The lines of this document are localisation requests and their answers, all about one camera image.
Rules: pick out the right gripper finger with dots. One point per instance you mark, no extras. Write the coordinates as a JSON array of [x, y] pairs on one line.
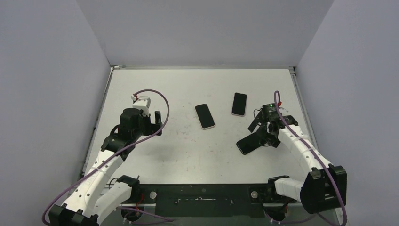
[[256, 122], [260, 139]]

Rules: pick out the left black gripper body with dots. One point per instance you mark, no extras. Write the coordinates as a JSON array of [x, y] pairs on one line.
[[146, 128]]

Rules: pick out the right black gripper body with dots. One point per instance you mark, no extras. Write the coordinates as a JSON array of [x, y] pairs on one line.
[[266, 127]]

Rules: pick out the black phone case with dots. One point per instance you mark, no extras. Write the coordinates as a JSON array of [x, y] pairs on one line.
[[244, 147]]

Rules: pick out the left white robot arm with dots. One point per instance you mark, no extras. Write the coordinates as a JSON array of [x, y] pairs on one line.
[[86, 206]]

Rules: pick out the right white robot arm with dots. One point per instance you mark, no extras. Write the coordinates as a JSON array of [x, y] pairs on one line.
[[324, 186]]

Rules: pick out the far phone pink case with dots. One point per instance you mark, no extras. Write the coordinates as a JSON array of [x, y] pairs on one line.
[[239, 104]]

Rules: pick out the phone pink case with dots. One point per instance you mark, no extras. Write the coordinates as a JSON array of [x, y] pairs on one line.
[[205, 117], [239, 104]]

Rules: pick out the center phone pink case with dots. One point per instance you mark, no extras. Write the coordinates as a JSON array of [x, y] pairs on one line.
[[205, 117]]

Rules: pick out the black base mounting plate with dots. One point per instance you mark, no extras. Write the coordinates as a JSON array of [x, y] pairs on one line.
[[208, 200]]

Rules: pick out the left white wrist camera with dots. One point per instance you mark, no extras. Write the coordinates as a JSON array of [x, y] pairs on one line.
[[141, 103]]

